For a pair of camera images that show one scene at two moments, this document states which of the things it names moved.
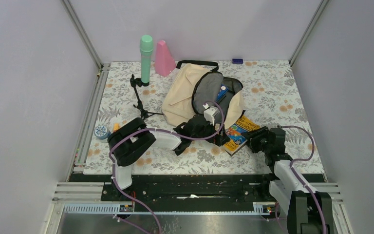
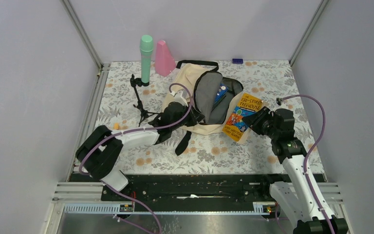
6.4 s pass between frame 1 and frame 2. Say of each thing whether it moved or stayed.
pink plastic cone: stayed
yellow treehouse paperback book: moved
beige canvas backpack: moved
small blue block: stayed
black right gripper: moved
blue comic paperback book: stayed
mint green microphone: stayed
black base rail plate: stayed
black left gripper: moved
